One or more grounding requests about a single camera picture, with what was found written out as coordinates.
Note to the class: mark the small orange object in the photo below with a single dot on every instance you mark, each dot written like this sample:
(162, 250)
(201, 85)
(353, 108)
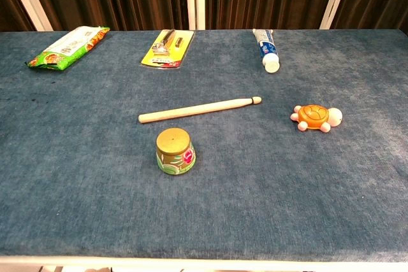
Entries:
(314, 116)

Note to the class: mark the wooden drumstick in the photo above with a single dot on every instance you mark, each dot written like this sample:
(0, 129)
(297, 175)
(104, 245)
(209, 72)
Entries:
(197, 110)

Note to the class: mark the blue table cloth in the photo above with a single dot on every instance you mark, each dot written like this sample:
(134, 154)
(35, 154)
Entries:
(204, 195)

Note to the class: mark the razor in yellow blister pack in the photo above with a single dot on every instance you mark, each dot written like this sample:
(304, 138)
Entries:
(167, 48)

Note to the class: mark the white blue toothpaste tube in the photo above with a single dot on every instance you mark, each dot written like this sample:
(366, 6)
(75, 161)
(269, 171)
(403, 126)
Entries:
(268, 49)

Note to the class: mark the green snack packet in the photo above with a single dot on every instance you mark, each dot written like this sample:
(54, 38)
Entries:
(68, 48)

